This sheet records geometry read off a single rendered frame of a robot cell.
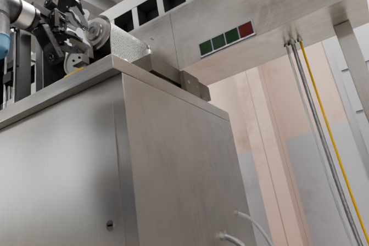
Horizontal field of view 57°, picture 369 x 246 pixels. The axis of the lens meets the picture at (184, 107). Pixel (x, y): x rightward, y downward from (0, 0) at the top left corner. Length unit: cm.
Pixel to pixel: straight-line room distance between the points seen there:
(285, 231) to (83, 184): 304
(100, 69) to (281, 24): 76
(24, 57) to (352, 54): 124
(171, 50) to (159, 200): 88
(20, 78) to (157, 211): 83
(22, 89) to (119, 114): 67
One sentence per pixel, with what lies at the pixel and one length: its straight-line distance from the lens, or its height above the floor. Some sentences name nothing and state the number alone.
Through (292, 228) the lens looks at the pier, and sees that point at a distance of 369.
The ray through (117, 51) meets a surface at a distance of 133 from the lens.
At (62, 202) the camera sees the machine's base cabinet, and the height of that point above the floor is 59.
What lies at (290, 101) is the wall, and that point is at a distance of 404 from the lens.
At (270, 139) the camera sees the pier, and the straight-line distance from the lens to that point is 377.
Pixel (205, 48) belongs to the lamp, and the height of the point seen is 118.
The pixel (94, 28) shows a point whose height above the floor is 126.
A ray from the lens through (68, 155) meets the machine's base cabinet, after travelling 90.
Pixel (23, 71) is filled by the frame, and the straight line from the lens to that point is 145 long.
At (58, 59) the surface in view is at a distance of 106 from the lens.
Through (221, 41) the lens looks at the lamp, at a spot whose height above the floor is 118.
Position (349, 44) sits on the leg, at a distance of 144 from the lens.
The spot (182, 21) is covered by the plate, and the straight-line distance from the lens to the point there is 157.
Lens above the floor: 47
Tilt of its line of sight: 20 degrees up
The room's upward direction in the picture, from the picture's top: 10 degrees counter-clockwise
